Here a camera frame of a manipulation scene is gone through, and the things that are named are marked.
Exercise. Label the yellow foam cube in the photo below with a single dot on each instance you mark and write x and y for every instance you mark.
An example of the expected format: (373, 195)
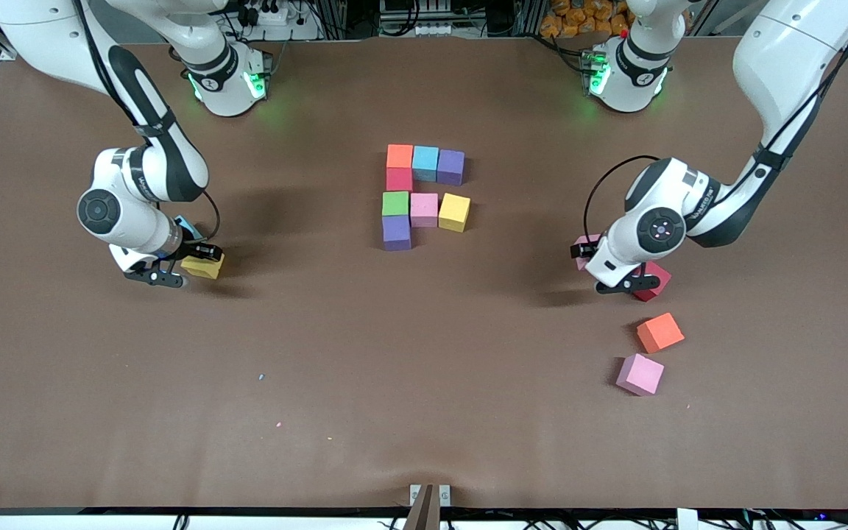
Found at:
(454, 212)
(203, 269)

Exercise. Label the red foam cube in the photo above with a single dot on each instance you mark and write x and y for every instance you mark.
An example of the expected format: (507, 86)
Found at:
(399, 179)
(658, 283)

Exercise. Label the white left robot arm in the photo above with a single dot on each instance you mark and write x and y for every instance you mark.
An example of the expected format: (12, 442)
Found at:
(785, 51)

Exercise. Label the orange foam cube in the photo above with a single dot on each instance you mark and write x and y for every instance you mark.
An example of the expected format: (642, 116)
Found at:
(399, 156)
(659, 332)

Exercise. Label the sky blue foam cube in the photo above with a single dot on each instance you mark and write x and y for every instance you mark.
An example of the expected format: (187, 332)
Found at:
(187, 224)

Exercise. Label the pile of orange balls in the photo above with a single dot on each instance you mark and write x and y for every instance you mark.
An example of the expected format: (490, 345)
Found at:
(586, 16)

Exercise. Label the metal table clamp bracket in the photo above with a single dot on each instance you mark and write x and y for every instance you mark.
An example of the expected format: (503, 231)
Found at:
(430, 508)

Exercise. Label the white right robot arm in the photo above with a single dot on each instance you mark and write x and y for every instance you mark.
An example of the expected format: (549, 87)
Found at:
(137, 213)

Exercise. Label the white power strip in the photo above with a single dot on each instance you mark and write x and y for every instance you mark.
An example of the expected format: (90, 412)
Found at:
(433, 29)
(273, 18)

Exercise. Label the teal foam cube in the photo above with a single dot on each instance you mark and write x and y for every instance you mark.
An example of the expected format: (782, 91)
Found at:
(425, 163)

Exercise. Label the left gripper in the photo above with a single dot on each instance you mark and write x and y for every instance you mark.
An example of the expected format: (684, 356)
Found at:
(584, 250)

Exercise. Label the purple foam cube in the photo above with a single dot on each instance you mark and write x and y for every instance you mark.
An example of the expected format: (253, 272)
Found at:
(450, 167)
(396, 232)

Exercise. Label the green foam cube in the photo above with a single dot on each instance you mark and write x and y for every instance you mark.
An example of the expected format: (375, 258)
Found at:
(395, 203)

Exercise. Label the pink foam cube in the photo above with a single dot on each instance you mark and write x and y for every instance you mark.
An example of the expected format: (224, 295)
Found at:
(587, 240)
(424, 210)
(640, 374)

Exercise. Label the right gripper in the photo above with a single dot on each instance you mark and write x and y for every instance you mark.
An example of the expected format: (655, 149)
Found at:
(193, 244)

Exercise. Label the white tag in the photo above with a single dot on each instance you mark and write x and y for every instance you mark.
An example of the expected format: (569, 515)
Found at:
(687, 520)

